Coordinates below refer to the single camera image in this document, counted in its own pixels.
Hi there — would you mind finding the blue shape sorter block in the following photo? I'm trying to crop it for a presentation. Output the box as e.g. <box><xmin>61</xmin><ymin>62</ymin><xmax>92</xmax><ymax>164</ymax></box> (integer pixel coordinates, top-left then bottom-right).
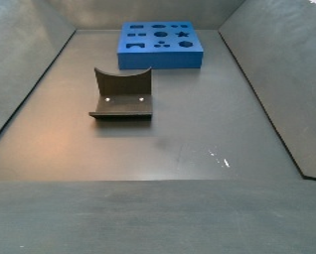
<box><xmin>116</xmin><ymin>21</ymin><xmax>203</xmax><ymax>69</ymax></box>

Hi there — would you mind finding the black curved holder bracket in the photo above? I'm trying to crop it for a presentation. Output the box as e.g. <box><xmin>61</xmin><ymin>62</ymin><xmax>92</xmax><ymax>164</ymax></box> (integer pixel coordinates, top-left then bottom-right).
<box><xmin>88</xmin><ymin>68</ymin><xmax>152</xmax><ymax>119</ymax></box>

